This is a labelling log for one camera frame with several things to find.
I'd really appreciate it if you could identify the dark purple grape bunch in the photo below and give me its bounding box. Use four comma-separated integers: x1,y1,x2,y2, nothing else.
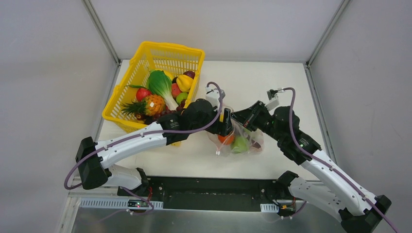
135,99,186,125

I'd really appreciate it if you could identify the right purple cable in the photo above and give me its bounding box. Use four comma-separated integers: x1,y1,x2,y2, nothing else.
283,87,401,233

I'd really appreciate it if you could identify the purple cable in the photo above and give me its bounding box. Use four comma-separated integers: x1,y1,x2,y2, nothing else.
64,82,224,190
283,87,401,233

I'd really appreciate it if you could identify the pineapple with green crown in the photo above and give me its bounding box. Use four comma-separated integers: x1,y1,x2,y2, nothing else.
121,95,166,116

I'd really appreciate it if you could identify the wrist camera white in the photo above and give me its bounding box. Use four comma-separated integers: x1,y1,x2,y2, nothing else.
205,86,225,108
265,89,279,112

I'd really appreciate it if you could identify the red tomato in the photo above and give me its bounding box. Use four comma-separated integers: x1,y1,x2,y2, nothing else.
136,88,152,102

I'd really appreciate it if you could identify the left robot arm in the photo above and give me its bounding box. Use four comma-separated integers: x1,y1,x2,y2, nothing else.
74,99,233,197

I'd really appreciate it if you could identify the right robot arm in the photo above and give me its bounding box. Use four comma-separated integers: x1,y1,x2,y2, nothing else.
231,101,392,233

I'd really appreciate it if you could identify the green leafy bok choy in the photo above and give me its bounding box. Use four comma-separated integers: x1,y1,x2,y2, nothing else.
147,70,178,110

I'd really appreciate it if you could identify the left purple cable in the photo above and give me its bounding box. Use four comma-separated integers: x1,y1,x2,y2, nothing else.
64,82,224,190

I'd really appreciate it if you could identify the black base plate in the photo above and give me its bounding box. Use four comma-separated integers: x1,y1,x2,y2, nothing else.
96,175,309,213

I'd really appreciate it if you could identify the yellow bell pepper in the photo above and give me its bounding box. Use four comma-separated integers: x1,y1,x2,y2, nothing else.
176,74,193,92

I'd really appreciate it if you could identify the dark purple plum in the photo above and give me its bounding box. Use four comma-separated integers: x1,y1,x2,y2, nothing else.
183,70,195,79

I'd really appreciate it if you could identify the small orange pumpkin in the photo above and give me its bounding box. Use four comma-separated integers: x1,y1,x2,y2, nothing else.
218,134,235,145

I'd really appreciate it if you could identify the clear zip top bag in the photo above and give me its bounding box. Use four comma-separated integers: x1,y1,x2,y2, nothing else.
207,118,264,156

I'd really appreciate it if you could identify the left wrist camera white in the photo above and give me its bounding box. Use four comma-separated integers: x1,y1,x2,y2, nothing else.
205,86,225,108

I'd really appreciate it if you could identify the pink peach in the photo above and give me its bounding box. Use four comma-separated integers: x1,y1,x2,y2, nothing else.
171,83,182,99

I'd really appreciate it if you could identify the yellow plastic basket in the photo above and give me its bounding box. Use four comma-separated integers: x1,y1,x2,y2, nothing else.
102,41,205,133

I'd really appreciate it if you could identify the green apple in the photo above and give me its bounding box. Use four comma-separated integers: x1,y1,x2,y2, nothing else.
175,92,189,104
230,136,249,153

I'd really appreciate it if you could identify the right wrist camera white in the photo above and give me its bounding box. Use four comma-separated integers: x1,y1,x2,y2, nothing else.
265,89,279,112

